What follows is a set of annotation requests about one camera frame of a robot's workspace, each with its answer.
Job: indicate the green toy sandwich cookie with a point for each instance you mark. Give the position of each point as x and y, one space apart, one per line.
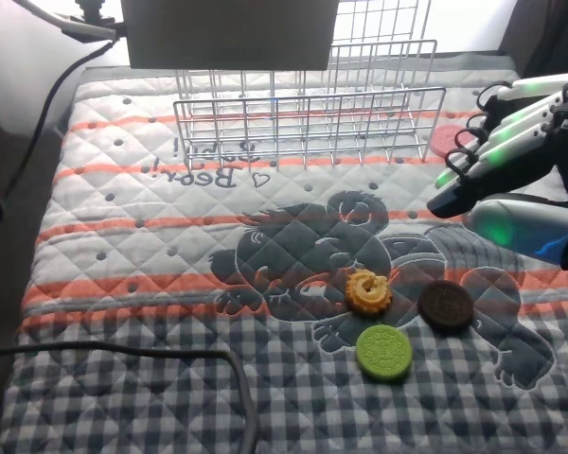
383 352

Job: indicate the brown toy sandwich cookie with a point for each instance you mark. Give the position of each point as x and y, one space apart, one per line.
446 305

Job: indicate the beige hardcover book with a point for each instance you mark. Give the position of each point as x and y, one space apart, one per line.
227 33

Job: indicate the yellow toy swirl cookie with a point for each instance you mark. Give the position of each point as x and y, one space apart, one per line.
365 292

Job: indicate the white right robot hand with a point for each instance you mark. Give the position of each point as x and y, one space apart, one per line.
525 222

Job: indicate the pink toy cookie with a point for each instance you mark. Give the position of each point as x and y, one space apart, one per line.
442 142

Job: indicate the dark brown curtain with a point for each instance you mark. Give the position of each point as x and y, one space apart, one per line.
544 33

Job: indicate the grey quilt with bear print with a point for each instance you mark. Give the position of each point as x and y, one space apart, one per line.
218 284

